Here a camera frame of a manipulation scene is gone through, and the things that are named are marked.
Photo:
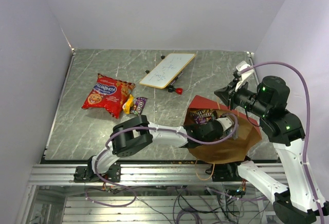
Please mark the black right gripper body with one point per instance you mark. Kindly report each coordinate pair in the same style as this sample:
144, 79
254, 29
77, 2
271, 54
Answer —
233, 93

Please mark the brown m&m's candy packet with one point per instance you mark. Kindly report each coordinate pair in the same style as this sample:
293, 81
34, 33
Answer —
202, 116

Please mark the red brown paper bag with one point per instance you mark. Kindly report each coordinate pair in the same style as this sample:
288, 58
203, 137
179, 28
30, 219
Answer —
231, 150

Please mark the purple candy packet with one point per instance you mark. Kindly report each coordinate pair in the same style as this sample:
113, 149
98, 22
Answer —
138, 105

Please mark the yellow candy packet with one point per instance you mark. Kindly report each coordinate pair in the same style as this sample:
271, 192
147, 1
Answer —
128, 104

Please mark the red cookie snack bag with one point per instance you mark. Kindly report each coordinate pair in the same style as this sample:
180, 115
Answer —
110, 94

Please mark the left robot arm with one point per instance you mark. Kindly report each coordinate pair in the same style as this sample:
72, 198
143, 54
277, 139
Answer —
132, 136

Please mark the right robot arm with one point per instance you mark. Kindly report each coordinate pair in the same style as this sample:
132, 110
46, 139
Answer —
300, 201

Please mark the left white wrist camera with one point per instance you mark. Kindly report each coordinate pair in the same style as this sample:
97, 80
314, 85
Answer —
227, 124

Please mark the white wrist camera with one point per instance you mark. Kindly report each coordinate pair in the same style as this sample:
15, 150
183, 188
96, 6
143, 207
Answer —
227, 124
244, 72

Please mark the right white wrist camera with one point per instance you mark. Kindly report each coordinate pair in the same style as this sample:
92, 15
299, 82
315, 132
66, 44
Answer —
244, 72

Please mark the small whiteboard with yellow frame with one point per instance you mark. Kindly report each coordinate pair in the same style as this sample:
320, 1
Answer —
167, 70

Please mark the aluminium mounting rail frame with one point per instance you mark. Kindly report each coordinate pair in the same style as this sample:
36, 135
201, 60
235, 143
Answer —
161, 192

